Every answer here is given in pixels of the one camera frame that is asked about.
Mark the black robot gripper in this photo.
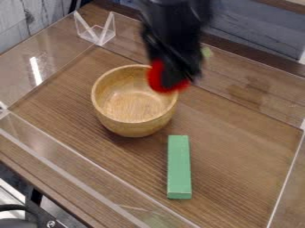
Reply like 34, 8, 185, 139
138, 0, 213, 89

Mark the red plush strawberry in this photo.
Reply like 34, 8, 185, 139
148, 46, 213, 94

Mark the wooden bowl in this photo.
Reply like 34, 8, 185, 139
92, 64, 180, 138

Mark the green rectangular block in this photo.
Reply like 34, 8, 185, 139
168, 135, 192, 200

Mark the clear acrylic corner bracket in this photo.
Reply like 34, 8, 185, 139
73, 11, 116, 46

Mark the clear acrylic tray wall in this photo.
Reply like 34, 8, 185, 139
0, 107, 200, 228

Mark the black table leg bracket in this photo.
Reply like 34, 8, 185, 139
26, 188, 79, 228

